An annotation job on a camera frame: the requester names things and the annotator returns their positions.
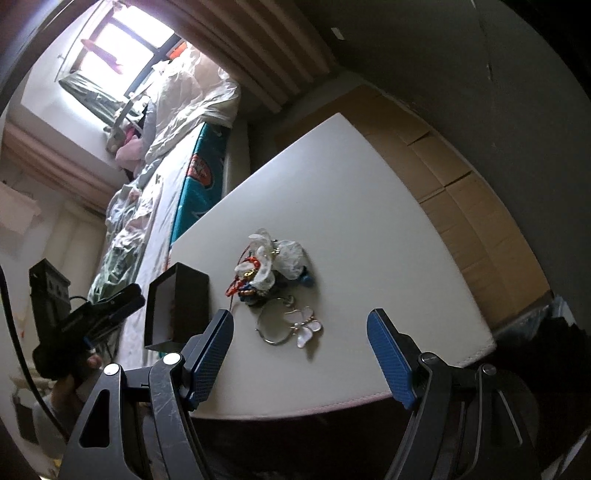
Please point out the beige striped curtain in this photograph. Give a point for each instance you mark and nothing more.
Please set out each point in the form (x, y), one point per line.
(60, 166)
(258, 50)

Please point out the white wall socket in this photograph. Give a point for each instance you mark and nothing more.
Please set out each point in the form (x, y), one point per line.
(338, 33)

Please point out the grey bed tray table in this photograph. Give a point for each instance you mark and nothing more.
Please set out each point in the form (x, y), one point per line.
(121, 115)

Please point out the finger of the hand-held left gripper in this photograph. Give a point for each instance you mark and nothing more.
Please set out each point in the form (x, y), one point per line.
(113, 321)
(127, 297)

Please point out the window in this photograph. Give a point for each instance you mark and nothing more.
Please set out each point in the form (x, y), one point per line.
(124, 46)

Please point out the hanging green garment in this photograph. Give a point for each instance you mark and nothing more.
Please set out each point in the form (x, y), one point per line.
(90, 92)

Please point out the pile of mixed jewelry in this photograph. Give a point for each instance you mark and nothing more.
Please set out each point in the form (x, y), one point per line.
(268, 265)

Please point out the pink plush toy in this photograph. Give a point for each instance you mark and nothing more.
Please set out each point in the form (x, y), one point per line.
(130, 148)

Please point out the hanging pink garment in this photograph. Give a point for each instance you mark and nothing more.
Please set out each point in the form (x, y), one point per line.
(106, 55)

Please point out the white duvet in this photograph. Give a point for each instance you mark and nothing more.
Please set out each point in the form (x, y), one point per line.
(184, 97)

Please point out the white butterfly hoop earring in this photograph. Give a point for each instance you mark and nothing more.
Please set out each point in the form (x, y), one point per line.
(304, 327)

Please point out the white bed frame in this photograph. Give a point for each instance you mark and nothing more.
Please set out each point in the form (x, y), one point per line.
(238, 157)

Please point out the hanging beige towel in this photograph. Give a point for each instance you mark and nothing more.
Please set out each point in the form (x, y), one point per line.
(16, 217)

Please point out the black square box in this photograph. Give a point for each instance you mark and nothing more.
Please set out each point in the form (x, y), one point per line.
(175, 300)

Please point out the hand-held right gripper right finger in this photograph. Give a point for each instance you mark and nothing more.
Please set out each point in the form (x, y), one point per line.
(390, 357)

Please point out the green floral blanket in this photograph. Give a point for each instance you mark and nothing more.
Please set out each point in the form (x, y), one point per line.
(122, 249)

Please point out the cream padded headboard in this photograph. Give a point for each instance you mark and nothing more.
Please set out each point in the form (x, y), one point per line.
(81, 240)

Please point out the person's left hand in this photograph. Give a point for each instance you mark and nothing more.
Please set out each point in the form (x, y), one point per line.
(67, 392)

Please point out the teal-sided mattress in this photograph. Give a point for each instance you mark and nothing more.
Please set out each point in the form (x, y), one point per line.
(198, 184)

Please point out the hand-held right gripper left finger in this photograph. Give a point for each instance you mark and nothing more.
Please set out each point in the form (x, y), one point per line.
(212, 353)

